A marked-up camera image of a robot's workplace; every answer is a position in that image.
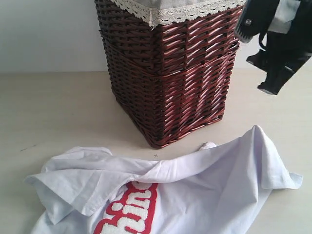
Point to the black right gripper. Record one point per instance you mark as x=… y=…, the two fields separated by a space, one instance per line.
x=285 y=28

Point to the white shirt with red lettering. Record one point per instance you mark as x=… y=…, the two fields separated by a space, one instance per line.
x=215 y=190

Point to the brown wicker laundry basket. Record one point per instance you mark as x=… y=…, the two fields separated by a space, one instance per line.
x=170 y=79

